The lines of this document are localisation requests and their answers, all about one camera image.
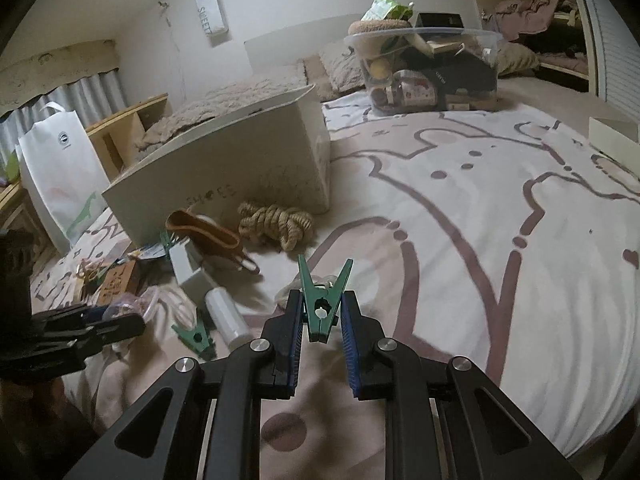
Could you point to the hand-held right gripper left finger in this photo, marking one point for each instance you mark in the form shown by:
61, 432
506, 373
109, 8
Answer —
295, 345

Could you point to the red and white packet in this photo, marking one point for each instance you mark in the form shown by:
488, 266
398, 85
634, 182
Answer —
415, 90

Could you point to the green clothespin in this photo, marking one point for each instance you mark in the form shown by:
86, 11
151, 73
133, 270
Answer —
169, 242
320, 312
197, 341

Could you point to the small white box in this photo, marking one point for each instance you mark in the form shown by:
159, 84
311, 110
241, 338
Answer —
190, 272

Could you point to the yellow ball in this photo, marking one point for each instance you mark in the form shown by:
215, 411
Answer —
381, 67

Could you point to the large black box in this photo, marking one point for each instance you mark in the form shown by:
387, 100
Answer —
465, 77

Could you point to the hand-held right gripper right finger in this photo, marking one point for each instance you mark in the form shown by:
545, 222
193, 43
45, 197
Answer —
351, 355

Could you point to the white plastic bottle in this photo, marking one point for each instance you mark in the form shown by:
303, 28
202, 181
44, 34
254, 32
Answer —
227, 317

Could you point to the mauve clothes pile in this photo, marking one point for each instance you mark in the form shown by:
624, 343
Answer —
530, 12

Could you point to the grey curtain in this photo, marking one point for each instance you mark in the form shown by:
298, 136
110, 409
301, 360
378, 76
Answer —
65, 100

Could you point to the large fluffy beige pillow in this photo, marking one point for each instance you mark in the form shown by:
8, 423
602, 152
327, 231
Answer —
220, 105

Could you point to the white cardboard box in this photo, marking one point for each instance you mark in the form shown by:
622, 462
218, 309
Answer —
615, 135

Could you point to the person's left forearm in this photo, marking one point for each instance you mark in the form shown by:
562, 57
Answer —
40, 435

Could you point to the small fluffy beige pillow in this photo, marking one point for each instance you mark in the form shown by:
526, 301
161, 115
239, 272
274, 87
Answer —
342, 67

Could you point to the clear plastic bin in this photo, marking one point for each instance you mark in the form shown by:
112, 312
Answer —
425, 75

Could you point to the green snack packet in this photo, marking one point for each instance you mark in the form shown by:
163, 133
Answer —
387, 10

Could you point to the wooden headboard shelf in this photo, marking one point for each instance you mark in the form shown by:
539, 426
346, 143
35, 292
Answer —
130, 130

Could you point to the white hanging tissue holder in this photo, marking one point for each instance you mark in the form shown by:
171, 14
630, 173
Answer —
211, 15

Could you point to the thin twine bundle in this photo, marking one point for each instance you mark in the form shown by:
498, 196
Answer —
90, 272

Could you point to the brown leather pouch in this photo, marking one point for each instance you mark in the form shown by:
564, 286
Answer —
210, 237

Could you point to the beige curtain valance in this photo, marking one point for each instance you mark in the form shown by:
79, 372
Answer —
55, 67

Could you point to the small brown cardboard box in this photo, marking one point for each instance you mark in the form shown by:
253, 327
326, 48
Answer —
117, 282

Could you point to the round woven jute mat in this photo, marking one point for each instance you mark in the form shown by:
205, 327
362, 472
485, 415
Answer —
380, 26

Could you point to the clear plastic bag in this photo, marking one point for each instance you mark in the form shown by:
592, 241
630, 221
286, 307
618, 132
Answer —
140, 305

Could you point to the white storage box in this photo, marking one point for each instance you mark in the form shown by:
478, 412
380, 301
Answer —
240, 155

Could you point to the white closet door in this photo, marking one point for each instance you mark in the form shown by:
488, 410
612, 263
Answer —
612, 45

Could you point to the white paper bag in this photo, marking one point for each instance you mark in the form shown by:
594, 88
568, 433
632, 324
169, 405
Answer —
60, 175

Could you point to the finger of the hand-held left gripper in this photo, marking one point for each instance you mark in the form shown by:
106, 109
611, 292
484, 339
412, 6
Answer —
115, 332
70, 317

